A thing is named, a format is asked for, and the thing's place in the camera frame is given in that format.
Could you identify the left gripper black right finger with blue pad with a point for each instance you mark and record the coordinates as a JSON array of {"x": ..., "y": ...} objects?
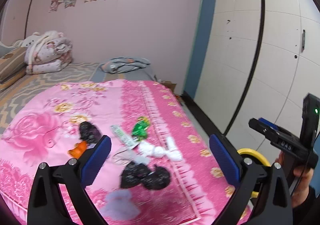
[{"x": 253, "y": 178}]

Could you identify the white plush bear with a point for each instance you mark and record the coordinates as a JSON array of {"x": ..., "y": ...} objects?
[{"x": 28, "y": 41}]

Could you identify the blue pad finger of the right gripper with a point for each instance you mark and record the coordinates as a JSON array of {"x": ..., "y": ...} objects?
[{"x": 267, "y": 123}]

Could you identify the lavender crumpled paper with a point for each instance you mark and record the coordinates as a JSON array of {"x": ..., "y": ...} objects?
[{"x": 119, "y": 206}]

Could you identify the white green wrapper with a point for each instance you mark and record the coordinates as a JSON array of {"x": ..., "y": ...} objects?
[{"x": 125, "y": 139}]

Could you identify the pink floral bed cover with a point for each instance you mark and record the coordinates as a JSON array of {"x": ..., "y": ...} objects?
[{"x": 48, "y": 126}]

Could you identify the orange snack wrapper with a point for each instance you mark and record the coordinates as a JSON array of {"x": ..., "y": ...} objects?
[{"x": 78, "y": 150}]

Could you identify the white crumpled tissue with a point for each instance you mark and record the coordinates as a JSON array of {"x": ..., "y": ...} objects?
[{"x": 170, "y": 151}]

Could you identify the folded floral quilt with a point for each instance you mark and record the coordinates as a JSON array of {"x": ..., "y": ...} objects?
[{"x": 52, "y": 52}]

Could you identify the person right hand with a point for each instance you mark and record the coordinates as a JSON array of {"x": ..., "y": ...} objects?
[{"x": 302, "y": 190}]

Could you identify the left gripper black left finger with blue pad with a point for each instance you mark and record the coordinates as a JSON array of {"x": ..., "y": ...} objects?
[{"x": 46, "y": 204}]

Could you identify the grey blue folded blanket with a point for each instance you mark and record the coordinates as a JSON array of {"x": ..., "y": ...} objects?
[{"x": 121, "y": 65}]

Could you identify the white wardrobe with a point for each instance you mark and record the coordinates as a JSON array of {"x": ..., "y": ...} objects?
[{"x": 252, "y": 59}]

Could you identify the clear plastic wrapper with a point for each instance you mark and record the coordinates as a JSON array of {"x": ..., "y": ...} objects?
[{"x": 123, "y": 156}]

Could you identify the cardboard box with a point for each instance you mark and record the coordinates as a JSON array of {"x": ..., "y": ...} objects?
[{"x": 170, "y": 85}]

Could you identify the green snack bag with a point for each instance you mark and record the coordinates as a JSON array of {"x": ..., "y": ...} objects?
[{"x": 140, "y": 130}]

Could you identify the black plastic bag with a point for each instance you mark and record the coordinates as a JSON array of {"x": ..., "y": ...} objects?
[{"x": 89, "y": 133}]

